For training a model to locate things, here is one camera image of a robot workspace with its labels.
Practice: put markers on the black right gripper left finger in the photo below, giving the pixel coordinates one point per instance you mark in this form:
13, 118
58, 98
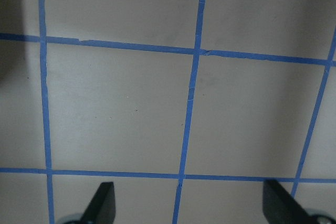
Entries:
102, 207

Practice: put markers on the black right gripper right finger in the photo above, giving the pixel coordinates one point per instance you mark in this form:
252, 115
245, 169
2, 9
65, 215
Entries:
280, 208

